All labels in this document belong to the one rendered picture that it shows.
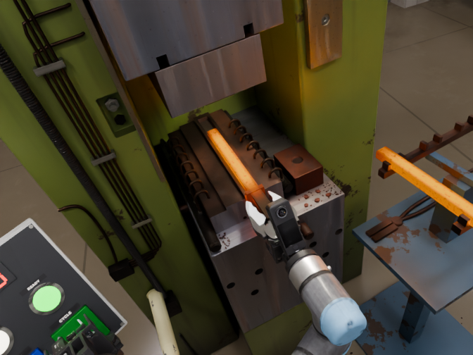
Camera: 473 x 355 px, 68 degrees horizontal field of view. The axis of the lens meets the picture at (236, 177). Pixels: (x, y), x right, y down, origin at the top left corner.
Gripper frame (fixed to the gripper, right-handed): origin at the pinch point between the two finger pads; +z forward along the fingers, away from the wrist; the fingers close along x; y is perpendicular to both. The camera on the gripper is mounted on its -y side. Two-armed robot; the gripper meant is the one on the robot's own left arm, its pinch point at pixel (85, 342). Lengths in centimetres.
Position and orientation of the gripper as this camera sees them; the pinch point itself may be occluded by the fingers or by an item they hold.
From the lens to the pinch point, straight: 73.3
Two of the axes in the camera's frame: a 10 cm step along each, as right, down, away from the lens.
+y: -5.3, -7.9, -2.9
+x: -6.5, 6.0, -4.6
